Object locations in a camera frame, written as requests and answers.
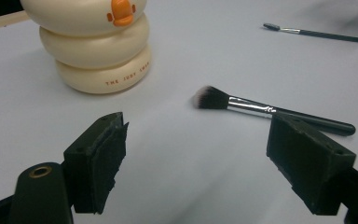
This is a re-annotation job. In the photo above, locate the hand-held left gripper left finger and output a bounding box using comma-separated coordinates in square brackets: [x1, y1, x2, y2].
[63, 111, 130, 216]

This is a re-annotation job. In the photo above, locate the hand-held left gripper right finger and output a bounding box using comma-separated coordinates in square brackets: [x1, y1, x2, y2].
[266, 113, 357, 217]

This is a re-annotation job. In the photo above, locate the cream ringed duck brush holder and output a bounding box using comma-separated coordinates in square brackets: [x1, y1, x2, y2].
[20, 0, 153, 95]

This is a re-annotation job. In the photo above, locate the black fluffy makeup brush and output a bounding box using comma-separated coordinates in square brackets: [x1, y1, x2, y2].
[192, 85, 356, 137]

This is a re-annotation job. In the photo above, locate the thin black makeup brush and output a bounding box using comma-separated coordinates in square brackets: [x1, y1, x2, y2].
[262, 22, 358, 46]

